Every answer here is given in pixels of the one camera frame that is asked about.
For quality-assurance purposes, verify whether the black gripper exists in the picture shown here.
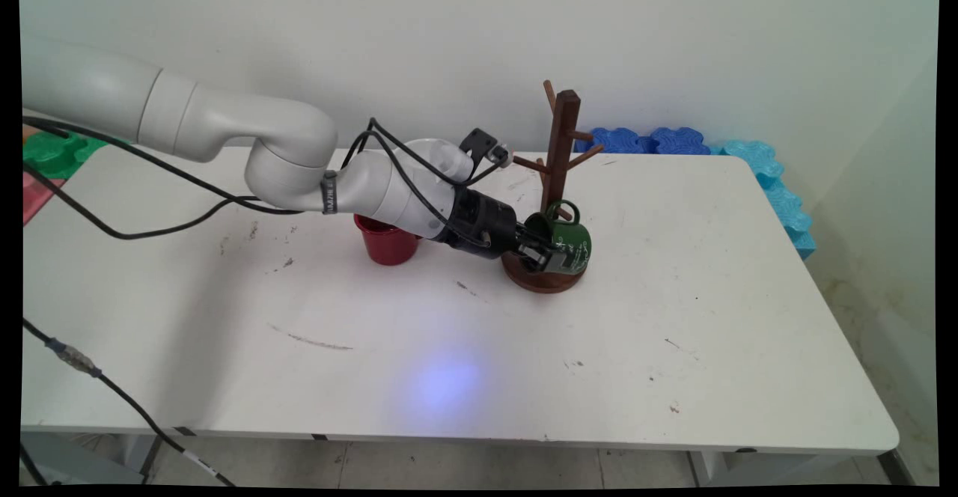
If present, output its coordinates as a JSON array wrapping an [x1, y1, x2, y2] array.
[[437, 189, 574, 275]]

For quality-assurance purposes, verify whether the green enamel mug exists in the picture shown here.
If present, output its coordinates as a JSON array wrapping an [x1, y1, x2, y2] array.
[[524, 199, 593, 273]]

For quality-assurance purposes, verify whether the dark wooden mug tree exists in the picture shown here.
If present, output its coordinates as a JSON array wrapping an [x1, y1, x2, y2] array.
[[501, 80, 605, 294]]

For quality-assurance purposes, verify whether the dark blue foam mat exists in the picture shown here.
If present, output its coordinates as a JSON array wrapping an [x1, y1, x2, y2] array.
[[580, 127, 653, 155], [648, 127, 712, 156]]

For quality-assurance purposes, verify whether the red enamel mug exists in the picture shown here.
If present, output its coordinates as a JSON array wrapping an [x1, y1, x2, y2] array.
[[353, 213, 422, 266]]

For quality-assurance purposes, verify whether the light blue foam mat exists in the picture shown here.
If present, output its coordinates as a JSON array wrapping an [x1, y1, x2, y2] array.
[[786, 228, 817, 260], [762, 183, 814, 234], [711, 140, 785, 188]]

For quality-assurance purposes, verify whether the white table leg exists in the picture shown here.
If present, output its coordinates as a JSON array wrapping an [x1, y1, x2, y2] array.
[[689, 451, 739, 487], [21, 433, 164, 487]]

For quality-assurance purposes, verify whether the dark table leg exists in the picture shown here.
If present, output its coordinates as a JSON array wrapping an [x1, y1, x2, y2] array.
[[877, 450, 916, 487]]

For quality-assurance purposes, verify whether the pink foam mat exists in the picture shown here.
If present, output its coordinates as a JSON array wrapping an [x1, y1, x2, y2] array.
[[22, 171, 69, 226]]

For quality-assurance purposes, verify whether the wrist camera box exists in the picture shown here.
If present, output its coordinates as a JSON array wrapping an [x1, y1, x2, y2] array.
[[460, 128, 514, 169]]

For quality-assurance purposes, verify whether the black camera cable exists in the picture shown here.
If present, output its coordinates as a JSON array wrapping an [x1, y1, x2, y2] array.
[[22, 114, 504, 216]]

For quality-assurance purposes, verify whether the black cable brass plug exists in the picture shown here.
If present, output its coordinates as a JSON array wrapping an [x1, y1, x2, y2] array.
[[22, 132, 492, 250]]

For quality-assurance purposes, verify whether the black cable grey connector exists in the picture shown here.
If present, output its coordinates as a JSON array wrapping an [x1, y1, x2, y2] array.
[[22, 318, 238, 487]]

